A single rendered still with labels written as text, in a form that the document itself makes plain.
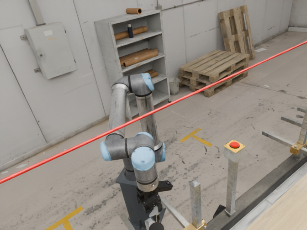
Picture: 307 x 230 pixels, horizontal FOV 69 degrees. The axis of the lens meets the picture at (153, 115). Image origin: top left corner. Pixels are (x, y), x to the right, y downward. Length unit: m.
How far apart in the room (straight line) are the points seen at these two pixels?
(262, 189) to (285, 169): 0.26
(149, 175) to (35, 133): 2.84
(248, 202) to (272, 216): 0.31
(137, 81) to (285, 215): 1.06
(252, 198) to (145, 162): 0.93
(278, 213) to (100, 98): 3.05
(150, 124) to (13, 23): 2.22
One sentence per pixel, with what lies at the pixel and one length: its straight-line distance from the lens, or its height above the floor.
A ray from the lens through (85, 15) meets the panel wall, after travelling 3.50.
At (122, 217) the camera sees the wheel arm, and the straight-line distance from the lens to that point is 1.37.
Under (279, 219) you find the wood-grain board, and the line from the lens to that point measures 1.33.
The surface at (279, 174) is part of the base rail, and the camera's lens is 1.82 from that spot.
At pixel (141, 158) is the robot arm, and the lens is 0.87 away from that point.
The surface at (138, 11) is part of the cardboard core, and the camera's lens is 3.58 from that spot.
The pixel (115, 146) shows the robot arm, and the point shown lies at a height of 1.37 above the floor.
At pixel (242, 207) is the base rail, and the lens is 1.58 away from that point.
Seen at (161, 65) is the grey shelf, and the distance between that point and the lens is 3.96.
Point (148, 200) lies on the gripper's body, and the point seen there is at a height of 1.15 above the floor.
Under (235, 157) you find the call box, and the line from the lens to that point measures 1.15.
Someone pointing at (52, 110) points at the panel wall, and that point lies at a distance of 3.55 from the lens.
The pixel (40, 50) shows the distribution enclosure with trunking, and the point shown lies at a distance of 3.09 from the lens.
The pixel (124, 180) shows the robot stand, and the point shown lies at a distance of 1.91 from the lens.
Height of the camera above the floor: 1.96
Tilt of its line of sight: 31 degrees down
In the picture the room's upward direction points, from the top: 9 degrees counter-clockwise
